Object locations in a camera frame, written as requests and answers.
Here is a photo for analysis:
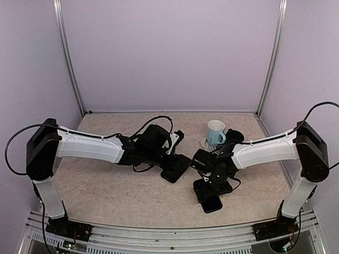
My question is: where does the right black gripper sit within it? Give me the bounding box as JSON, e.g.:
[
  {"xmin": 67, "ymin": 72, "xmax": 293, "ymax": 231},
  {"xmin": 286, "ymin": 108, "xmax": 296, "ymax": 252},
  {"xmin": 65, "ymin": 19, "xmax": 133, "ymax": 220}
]
[{"xmin": 193, "ymin": 173, "xmax": 232, "ymax": 203}]

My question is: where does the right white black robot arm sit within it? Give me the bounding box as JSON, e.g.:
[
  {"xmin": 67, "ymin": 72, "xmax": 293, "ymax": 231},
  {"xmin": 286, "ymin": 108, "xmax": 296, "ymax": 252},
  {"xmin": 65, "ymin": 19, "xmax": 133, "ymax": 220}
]
[{"xmin": 191, "ymin": 121, "xmax": 329, "ymax": 235}]

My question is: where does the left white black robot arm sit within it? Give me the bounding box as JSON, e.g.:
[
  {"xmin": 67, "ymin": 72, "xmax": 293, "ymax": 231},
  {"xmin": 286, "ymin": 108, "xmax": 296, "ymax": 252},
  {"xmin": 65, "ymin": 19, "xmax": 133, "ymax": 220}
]
[{"xmin": 26, "ymin": 119, "xmax": 191, "ymax": 235}]

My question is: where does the white saucer plate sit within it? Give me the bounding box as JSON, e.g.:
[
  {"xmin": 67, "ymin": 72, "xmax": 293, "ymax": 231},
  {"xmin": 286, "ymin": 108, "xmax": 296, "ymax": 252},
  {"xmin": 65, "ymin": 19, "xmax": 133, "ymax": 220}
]
[{"xmin": 200, "ymin": 139, "xmax": 213, "ymax": 152}]

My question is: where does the white blue mug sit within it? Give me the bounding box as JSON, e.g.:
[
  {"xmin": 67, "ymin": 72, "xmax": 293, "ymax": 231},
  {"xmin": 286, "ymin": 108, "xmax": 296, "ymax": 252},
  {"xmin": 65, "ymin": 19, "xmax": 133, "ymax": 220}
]
[{"xmin": 207, "ymin": 120, "xmax": 226, "ymax": 146}]

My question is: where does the dark green mug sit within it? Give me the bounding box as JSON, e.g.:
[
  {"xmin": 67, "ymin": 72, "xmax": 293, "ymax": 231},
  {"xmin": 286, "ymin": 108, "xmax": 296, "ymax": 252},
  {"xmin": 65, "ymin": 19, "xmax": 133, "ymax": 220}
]
[{"xmin": 226, "ymin": 129, "xmax": 244, "ymax": 143}]

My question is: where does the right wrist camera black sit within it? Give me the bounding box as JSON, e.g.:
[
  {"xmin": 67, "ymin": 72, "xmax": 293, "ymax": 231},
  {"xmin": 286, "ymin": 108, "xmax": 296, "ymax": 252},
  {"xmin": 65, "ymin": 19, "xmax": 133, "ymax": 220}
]
[{"xmin": 190, "ymin": 149, "xmax": 218, "ymax": 174}]

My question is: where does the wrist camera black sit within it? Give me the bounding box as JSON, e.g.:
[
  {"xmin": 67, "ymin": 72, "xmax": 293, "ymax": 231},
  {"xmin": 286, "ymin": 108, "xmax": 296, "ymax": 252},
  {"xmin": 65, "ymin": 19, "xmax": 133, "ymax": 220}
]
[
  {"xmin": 190, "ymin": 149, "xmax": 218, "ymax": 174},
  {"xmin": 136, "ymin": 124, "xmax": 184, "ymax": 155}
]

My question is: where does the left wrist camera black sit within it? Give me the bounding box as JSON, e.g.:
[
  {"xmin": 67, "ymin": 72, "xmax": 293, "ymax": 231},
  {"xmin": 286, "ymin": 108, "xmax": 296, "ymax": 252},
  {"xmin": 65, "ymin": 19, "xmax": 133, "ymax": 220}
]
[{"xmin": 136, "ymin": 124, "xmax": 184, "ymax": 155}]

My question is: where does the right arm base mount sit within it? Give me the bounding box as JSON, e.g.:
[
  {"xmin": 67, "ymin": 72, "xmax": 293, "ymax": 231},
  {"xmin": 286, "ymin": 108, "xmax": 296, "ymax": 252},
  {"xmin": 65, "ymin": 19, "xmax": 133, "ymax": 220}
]
[{"xmin": 253, "ymin": 217, "xmax": 299, "ymax": 241}]

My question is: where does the aluminium front rail frame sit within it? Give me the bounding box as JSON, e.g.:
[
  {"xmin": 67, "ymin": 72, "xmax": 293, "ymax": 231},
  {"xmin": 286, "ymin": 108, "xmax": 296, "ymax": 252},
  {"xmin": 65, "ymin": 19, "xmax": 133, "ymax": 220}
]
[{"xmin": 16, "ymin": 210, "xmax": 328, "ymax": 253}]

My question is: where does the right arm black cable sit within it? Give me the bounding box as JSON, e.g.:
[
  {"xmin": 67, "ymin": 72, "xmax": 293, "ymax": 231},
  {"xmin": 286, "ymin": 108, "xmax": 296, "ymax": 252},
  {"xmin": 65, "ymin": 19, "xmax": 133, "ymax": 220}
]
[{"xmin": 286, "ymin": 102, "xmax": 339, "ymax": 170}]

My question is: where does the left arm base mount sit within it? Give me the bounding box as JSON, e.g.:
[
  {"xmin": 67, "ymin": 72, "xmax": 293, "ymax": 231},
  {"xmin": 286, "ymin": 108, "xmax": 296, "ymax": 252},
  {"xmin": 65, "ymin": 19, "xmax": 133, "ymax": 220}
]
[{"xmin": 46, "ymin": 213, "xmax": 93, "ymax": 242}]

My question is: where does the left aluminium corner post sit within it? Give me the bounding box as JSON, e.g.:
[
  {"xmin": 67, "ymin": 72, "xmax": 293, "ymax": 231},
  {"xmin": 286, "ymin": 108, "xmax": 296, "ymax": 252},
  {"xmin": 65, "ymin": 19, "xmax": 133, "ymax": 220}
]
[{"xmin": 53, "ymin": 0, "xmax": 86, "ymax": 117}]

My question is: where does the aluminium corner post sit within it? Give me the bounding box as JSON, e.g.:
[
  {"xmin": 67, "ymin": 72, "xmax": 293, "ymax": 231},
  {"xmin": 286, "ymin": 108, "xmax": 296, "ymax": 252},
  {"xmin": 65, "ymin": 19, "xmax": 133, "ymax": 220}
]
[
  {"xmin": 256, "ymin": 0, "xmax": 288, "ymax": 118},
  {"xmin": 53, "ymin": 0, "xmax": 86, "ymax": 117}
]

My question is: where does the right aluminium corner post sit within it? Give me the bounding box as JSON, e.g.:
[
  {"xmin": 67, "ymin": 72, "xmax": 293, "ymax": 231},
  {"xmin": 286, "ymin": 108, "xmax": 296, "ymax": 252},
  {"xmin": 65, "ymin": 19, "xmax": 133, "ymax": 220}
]
[{"xmin": 256, "ymin": 0, "xmax": 288, "ymax": 118}]

